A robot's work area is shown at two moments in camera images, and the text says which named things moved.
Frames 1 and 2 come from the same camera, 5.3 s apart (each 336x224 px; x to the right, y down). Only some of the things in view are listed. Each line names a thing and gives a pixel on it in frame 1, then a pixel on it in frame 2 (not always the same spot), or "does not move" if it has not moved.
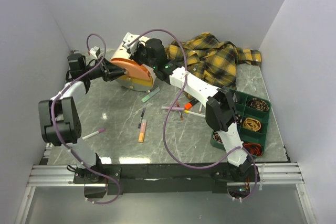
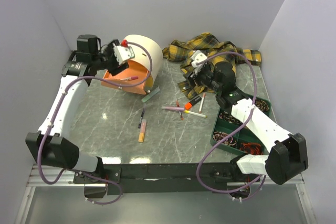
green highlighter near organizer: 144,99 does not move
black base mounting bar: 167,178 does not move
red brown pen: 179,112 does not move
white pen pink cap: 87,136 to 129,78
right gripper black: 134,57 to 196,75
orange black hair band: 255,149 does not move
